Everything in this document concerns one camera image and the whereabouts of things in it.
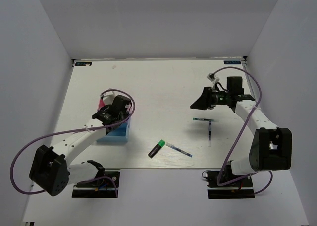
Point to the blue label sticker left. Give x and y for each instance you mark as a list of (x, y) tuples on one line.
[(83, 63)]

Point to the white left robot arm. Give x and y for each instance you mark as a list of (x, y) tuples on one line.
[(53, 168)]

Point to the green gel pen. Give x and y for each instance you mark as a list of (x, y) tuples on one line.
[(204, 119)]

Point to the blue label sticker right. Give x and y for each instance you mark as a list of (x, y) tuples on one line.
[(232, 62)]

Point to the blue gel pen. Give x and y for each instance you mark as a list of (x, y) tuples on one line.
[(178, 149)]

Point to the green cap black highlighter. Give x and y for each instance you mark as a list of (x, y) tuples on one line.
[(156, 148)]

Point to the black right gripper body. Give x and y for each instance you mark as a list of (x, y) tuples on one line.
[(220, 97)]

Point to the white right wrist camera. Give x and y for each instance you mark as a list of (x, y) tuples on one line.
[(213, 79)]

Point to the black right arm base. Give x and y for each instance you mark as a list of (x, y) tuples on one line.
[(242, 189)]

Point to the blue label sticker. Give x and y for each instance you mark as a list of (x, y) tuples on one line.
[(83, 63), (232, 62)]

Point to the pink blue sorting tray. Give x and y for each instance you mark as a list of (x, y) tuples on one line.
[(119, 135)]

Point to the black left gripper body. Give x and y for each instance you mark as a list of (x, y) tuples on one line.
[(124, 116)]

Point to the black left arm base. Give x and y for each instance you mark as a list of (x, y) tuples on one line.
[(103, 188)]

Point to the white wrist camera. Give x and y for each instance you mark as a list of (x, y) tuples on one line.
[(213, 79), (107, 97)]

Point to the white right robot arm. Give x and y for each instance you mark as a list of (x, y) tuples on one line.
[(271, 147)]

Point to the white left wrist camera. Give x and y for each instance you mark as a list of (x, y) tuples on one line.
[(107, 97)]

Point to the purple gel pen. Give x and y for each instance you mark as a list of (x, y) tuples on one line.
[(209, 134)]

